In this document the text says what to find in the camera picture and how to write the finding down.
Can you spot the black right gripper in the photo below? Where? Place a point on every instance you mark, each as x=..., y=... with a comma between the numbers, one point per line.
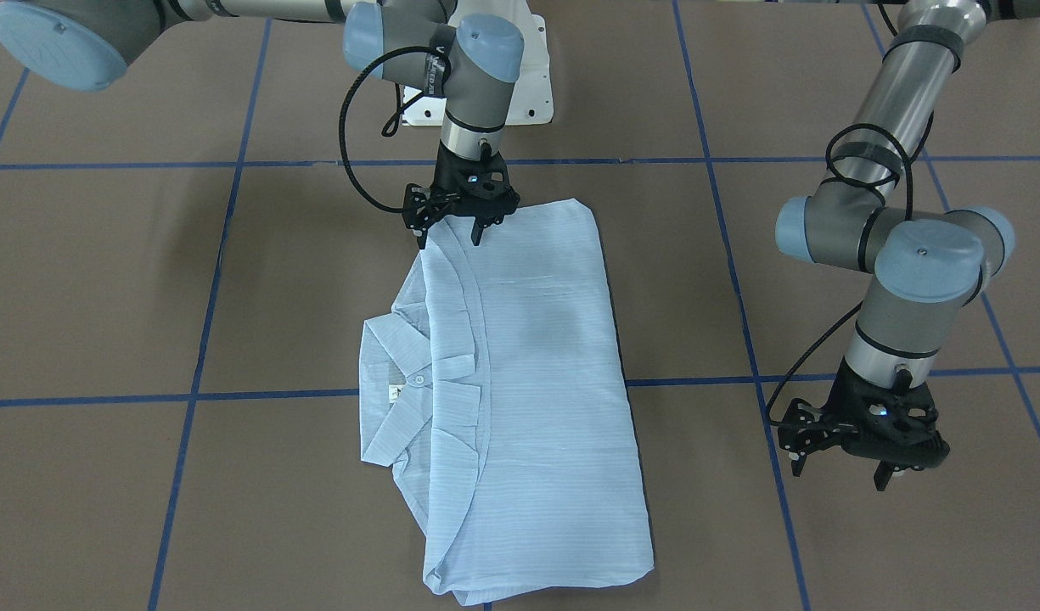
x=446, y=183

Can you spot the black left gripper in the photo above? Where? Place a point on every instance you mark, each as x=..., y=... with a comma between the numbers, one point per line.
x=844, y=401

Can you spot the light blue button-up shirt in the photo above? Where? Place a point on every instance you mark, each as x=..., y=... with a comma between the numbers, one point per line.
x=494, y=391

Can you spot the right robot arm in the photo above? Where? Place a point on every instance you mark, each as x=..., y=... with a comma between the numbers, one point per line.
x=465, y=53

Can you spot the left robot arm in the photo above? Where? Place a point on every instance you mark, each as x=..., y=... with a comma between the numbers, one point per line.
x=923, y=267

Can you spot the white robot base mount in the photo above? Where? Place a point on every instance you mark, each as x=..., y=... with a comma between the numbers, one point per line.
x=532, y=101

